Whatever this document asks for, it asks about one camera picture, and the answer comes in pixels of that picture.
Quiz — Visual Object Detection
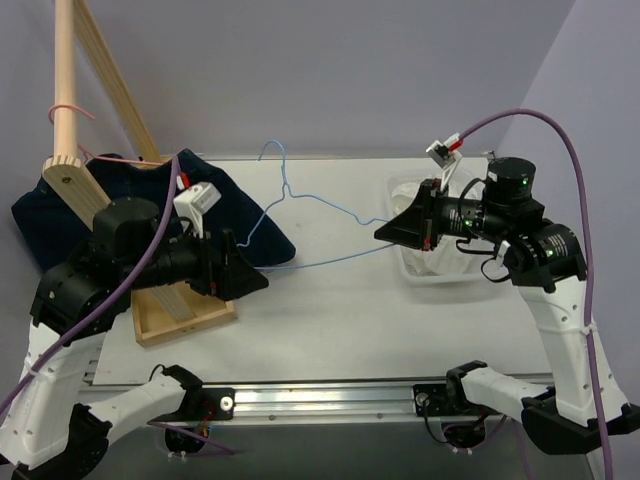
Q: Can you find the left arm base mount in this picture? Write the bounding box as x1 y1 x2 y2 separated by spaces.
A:
148 387 237 459

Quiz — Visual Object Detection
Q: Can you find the aluminium mounting rail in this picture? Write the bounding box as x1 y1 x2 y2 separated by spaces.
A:
79 375 551 426

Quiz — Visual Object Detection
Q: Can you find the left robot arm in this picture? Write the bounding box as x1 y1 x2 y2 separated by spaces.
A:
1 198 268 479

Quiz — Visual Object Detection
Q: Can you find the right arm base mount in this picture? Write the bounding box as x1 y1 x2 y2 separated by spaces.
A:
412 383 506 456

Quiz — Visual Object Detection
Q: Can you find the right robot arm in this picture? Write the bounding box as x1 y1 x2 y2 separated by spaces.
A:
374 157 639 455

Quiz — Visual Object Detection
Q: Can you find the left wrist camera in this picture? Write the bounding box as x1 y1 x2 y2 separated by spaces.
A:
173 173 222 238

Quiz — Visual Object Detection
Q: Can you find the wooden clothes rack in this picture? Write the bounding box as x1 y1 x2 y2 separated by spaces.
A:
42 1 237 347

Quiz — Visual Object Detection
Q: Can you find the white pleated skirt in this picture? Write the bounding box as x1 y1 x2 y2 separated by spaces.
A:
391 169 506 277

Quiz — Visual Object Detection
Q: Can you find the pink wire hanger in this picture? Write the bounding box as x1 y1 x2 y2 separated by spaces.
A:
47 103 173 168

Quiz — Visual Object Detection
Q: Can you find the dark navy garment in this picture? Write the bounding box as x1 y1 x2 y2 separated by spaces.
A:
11 149 296 271

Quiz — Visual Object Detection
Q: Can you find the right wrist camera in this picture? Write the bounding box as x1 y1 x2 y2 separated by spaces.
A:
425 133 463 192

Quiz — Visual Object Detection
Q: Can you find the clear plastic basket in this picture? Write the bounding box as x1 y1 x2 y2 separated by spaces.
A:
385 169 506 289

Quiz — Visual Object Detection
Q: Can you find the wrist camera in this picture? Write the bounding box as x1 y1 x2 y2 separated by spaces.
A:
173 173 222 238
425 133 463 192

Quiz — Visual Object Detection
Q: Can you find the light blue wire hanger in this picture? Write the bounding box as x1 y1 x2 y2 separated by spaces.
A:
237 139 393 272

